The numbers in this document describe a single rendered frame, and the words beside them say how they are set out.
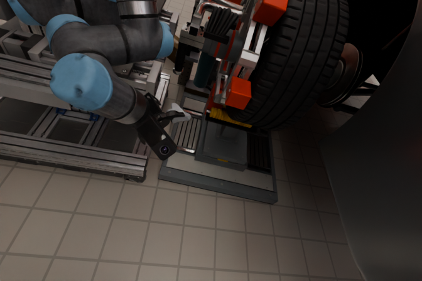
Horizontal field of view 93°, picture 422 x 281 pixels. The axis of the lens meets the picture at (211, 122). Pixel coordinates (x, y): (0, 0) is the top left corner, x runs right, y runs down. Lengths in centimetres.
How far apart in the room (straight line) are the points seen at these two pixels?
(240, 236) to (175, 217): 42
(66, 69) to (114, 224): 108
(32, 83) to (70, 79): 56
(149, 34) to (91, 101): 18
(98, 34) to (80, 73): 12
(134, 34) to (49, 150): 99
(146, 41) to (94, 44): 9
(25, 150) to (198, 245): 103
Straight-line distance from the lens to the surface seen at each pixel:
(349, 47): 122
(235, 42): 93
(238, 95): 69
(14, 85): 89
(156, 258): 131
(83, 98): 33
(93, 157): 124
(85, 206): 139
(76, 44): 41
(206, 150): 130
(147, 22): 45
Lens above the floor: 131
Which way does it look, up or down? 49 degrees down
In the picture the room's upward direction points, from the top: 25 degrees clockwise
